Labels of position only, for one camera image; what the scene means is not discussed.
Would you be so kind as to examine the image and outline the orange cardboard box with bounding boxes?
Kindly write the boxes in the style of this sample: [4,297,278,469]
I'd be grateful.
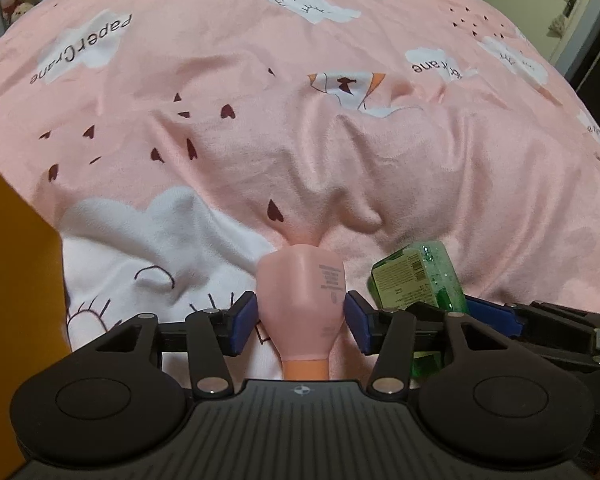
[0,152,72,480]

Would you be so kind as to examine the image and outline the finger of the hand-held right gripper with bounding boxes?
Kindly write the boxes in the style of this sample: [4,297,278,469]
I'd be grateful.
[411,296,600,377]

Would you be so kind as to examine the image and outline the green transparent bottle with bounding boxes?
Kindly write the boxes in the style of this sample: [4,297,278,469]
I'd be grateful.
[369,241,470,377]

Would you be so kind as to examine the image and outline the cream door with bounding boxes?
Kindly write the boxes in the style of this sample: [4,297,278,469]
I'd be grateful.
[480,0,600,67]

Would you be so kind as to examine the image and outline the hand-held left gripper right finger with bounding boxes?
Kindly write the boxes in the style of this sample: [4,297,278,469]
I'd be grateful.
[343,290,521,396]

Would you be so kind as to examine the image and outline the pink squeeze tube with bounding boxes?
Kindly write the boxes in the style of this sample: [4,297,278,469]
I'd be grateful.
[256,243,348,382]

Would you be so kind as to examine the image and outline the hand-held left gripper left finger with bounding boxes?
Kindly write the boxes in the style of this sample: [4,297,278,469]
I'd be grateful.
[87,291,259,397]

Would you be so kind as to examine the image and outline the pink printed blanket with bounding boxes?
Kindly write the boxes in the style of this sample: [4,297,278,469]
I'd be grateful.
[0,0,600,391]

